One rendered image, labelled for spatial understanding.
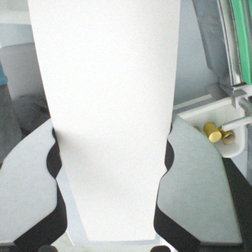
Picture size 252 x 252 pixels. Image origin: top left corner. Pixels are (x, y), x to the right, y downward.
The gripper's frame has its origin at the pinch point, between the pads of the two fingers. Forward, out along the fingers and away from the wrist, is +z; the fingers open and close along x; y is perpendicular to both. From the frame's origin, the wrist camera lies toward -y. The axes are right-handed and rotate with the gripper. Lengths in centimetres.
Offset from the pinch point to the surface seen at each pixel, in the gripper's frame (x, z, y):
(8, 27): -24.8, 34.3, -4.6
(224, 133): 26.0, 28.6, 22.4
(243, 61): 20.3, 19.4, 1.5
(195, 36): 16.7, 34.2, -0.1
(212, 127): 22.7, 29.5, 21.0
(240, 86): 21.6, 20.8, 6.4
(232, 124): 16.9, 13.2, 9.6
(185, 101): 14.9, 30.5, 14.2
